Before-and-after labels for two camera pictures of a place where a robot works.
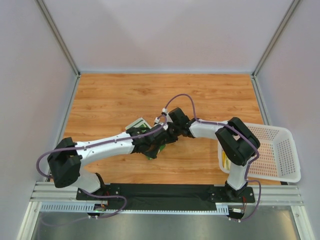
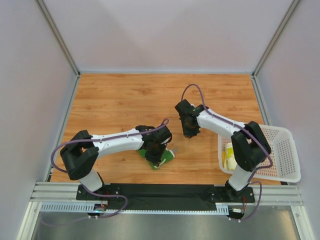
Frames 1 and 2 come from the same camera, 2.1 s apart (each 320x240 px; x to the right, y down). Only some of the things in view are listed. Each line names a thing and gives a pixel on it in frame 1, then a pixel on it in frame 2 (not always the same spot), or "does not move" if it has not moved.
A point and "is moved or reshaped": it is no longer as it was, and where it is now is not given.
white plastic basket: [277, 159] does not move
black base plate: [164, 196] does not move
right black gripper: [171, 132] → [189, 128]
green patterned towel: [143, 128] is moved or reshaped
